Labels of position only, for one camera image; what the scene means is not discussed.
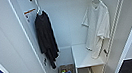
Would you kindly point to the orange label strip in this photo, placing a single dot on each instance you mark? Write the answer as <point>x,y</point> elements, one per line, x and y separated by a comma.
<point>29,11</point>

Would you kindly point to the black garment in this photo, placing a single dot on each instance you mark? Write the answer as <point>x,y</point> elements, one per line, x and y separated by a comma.
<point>45,35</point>

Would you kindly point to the white wardrobe carcass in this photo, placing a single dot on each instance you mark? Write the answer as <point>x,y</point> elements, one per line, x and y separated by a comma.
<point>66,22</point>

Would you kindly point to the white shirt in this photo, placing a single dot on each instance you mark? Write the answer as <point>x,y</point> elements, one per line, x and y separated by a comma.
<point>99,24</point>

